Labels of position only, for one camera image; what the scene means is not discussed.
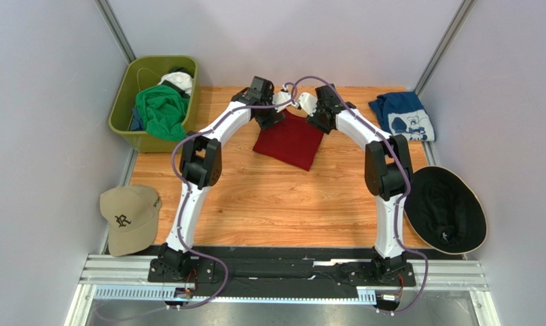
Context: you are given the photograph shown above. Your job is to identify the dark blue garment in basket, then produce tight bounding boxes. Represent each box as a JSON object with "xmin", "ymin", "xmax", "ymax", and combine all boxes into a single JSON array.
[{"xmin": 129, "ymin": 107, "xmax": 145, "ymax": 132}]

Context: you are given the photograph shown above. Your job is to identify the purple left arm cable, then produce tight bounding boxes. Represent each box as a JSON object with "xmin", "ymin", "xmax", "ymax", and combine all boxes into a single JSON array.
[{"xmin": 171, "ymin": 81, "xmax": 297, "ymax": 310}]

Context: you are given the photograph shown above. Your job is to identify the right aluminium corner post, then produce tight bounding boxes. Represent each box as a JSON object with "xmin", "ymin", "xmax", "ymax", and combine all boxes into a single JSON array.
[{"xmin": 414, "ymin": 0, "xmax": 477, "ymax": 96}]

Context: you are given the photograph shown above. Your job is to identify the green t-shirt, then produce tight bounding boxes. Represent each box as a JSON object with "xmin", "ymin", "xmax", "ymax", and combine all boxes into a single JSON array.
[{"xmin": 135, "ymin": 85, "xmax": 189, "ymax": 142}]

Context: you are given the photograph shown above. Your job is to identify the dark red t-shirt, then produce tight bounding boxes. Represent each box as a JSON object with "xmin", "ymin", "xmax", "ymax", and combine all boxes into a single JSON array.
[{"xmin": 253, "ymin": 111, "xmax": 324, "ymax": 171}]

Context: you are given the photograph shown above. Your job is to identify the folded blue printed t-shirt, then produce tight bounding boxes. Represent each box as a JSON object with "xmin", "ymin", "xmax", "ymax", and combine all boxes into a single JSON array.
[{"xmin": 368, "ymin": 91, "xmax": 435, "ymax": 142}]

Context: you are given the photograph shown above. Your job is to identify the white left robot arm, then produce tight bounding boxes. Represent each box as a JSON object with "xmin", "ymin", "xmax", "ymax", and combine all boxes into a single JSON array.
[{"xmin": 156, "ymin": 77, "xmax": 297, "ymax": 278}]

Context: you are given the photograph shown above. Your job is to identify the green plastic laundry basket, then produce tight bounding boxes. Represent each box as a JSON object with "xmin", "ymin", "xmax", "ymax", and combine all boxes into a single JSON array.
[{"xmin": 109, "ymin": 56, "xmax": 200, "ymax": 153}]

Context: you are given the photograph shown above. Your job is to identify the aluminium corner post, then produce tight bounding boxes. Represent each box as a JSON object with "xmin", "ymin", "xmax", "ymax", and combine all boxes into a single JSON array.
[
  {"xmin": 95, "ymin": 0, "xmax": 137, "ymax": 63},
  {"xmin": 414, "ymin": 0, "xmax": 477, "ymax": 96}
]

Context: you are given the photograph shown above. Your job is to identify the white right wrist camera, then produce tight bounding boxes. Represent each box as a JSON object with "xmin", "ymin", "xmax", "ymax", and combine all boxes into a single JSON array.
[{"xmin": 297, "ymin": 92, "xmax": 318, "ymax": 116}]

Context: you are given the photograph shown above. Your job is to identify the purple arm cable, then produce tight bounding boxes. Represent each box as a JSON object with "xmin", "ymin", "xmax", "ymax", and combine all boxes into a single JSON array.
[
  {"xmin": 171, "ymin": 81, "xmax": 297, "ymax": 310},
  {"xmin": 285, "ymin": 75, "xmax": 430, "ymax": 315}
]

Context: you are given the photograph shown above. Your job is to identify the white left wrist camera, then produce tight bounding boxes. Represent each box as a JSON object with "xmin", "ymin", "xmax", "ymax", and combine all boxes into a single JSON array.
[{"xmin": 272, "ymin": 90, "xmax": 295, "ymax": 112}]

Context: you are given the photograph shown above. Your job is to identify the aluminium frame rail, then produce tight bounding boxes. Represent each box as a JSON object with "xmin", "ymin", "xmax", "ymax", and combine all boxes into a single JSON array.
[{"xmin": 65, "ymin": 255, "xmax": 500, "ymax": 325}]

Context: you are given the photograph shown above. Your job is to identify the left aluminium corner post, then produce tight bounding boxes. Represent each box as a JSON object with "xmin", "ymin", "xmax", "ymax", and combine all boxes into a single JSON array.
[{"xmin": 95, "ymin": 0, "xmax": 137, "ymax": 63}]

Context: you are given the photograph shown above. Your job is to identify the white garment in basket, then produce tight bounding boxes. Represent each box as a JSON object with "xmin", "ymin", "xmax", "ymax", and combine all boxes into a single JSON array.
[{"xmin": 158, "ymin": 71, "xmax": 194, "ymax": 96}]

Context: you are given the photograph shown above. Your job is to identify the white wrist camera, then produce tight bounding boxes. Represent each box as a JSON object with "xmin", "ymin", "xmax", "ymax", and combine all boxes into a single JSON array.
[
  {"xmin": 272, "ymin": 90, "xmax": 295, "ymax": 112},
  {"xmin": 297, "ymin": 92, "xmax": 318, "ymax": 116}
]

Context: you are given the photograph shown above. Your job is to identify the beige bucket hat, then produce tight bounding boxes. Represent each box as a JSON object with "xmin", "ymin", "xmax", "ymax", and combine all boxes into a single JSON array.
[{"xmin": 99, "ymin": 184, "xmax": 162, "ymax": 257}]

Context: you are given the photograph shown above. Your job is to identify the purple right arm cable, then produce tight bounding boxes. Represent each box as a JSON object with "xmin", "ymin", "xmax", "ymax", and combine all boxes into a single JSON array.
[{"xmin": 285, "ymin": 75, "xmax": 430, "ymax": 315}]

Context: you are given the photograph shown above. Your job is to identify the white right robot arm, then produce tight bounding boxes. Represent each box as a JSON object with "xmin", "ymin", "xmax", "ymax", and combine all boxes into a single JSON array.
[{"xmin": 297, "ymin": 86, "xmax": 413, "ymax": 282}]

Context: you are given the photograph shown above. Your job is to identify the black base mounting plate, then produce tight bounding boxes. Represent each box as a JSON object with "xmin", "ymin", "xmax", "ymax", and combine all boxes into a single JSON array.
[{"xmin": 147, "ymin": 246, "xmax": 416, "ymax": 300}]

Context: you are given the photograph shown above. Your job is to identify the black wide-brim hat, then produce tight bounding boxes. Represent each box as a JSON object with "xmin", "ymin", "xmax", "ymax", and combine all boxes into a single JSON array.
[{"xmin": 404, "ymin": 166, "xmax": 488, "ymax": 255}]

